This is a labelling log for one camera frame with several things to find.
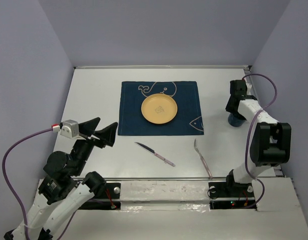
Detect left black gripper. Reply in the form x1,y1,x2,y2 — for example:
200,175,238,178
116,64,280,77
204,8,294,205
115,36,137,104
72,116,119,175

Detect dark blue cup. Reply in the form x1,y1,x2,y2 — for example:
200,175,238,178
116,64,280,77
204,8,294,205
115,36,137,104
227,113,246,128

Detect dark blue cloth placemat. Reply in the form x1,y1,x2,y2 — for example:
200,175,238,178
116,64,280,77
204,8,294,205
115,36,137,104
118,81,204,136

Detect yellow plate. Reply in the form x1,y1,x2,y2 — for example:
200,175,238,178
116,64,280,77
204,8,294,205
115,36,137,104
141,93,178,125

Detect knife with pink handle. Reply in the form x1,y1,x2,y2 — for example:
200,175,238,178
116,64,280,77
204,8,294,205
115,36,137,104
135,142,176,167

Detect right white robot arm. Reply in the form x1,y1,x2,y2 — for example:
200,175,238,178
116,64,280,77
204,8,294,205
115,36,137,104
224,79,291,196

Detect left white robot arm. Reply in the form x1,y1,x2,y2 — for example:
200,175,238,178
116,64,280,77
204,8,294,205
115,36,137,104
2,117,118,240

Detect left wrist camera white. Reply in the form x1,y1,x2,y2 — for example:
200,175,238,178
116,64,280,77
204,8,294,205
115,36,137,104
52,119,80,139

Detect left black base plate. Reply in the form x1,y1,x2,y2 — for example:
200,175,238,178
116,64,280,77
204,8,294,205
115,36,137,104
93,182,121,211

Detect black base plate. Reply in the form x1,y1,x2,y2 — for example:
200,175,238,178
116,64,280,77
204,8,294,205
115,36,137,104
207,181,255,210
93,182,121,211

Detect fork with pink handle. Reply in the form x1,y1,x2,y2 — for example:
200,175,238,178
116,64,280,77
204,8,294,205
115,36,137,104
194,139,213,179

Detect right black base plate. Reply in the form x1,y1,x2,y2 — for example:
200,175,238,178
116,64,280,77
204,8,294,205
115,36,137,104
207,181,255,210

